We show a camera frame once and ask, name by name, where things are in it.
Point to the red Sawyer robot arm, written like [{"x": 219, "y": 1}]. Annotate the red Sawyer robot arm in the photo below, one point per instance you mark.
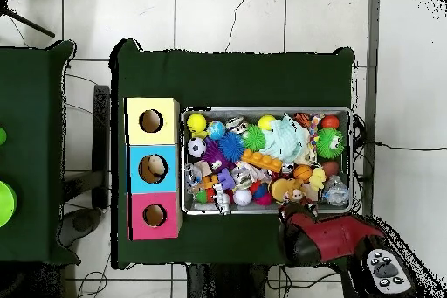
[{"x": 328, "y": 238}]

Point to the clear mesh bin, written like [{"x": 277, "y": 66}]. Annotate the clear mesh bin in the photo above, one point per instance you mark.
[{"x": 237, "y": 110}]

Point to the wooden box with three holes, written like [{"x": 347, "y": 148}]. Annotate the wooden box with three holes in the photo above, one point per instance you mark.
[{"x": 167, "y": 186}]

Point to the blue spiky ball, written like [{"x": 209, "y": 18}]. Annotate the blue spiky ball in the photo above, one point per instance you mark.
[{"x": 231, "y": 147}]

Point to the small globe ball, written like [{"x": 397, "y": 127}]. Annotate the small globe ball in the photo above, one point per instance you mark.
[{"x": 216, "y": 131}]

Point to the black and white soccer ball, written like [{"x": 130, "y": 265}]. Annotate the black and white soccer ball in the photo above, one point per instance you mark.
[{"x": 197, "y": 148}]

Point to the yellow ball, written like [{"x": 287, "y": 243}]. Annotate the yellow ball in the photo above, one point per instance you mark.
[
  {"x": 267, "y": 122},
  {"x": 196, "y": 123}
]

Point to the orange bumpy toy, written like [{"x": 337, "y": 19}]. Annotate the orange bumpy toy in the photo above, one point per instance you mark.
[{"x": 262, "y": 162}]

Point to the silver toy robot figure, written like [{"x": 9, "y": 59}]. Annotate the silver toy robot figure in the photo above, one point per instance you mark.
[{"x": 222, "y": 200}]

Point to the mint green cloth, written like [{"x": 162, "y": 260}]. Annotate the mint green cloth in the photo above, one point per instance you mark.
[{"x": 285, "y": 141}]

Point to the dark green table cloth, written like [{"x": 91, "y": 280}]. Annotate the dark green table cloth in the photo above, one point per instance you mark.
[{"x": 230, "y": 81}]

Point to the green spiky ball with eyes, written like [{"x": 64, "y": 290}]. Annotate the green spiky ball with eyes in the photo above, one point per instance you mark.
[{"x": 330, "y": 143}]

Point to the black upright panel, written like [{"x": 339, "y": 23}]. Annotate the black upright panel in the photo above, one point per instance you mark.
[{"x": 100, "y": 144}]

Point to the green cloth side table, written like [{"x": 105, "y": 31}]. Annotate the green cloth side table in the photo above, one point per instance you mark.
[{"x": 35, "y": 137}]

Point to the small bright green object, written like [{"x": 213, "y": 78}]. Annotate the small bright green object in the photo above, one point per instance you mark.
[{"x": 2, "y": 137}]

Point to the bright green cup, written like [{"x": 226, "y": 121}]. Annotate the bright green cup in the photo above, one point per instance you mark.
[{"x": 5, "y": 203}]

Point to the black tripod leg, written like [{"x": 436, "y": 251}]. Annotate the black tripod leg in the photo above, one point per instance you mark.
[{"x": 28, "y": 22}]

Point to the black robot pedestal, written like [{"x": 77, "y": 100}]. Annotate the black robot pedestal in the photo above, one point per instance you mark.
[{"x": 230, "y": 284}]

